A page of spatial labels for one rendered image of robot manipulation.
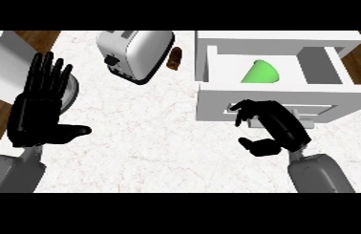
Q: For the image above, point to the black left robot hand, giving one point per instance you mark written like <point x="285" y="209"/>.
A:
<point x="38" y="116"/>

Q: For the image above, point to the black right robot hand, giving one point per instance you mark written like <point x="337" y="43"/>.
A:
<point x="285" y="124"/>

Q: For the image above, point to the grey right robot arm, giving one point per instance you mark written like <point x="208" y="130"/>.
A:
<point x="320" y="174"/>

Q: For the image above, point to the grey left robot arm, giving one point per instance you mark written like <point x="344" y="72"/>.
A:
<point x="18" y="172"/>

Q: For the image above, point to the white drawer front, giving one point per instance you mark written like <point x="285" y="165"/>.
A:
<point x="278" y="104"/>

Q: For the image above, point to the white open drawer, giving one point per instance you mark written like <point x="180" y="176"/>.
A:
<point x="278" y="67"/>

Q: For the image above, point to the grey round bowl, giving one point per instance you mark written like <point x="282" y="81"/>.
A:
<point x="70" y="91"/>

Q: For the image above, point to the white block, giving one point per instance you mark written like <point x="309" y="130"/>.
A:
<point x="13" y="66"/>

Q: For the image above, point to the white cabinet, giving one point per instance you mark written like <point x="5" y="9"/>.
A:
<point x="278" y="38"/>

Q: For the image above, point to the silver toaster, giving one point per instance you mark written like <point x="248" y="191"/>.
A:
<point x="136" y="54"/>

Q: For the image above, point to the brown bread loaf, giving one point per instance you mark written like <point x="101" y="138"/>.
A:
<point x="175" y="58"/>

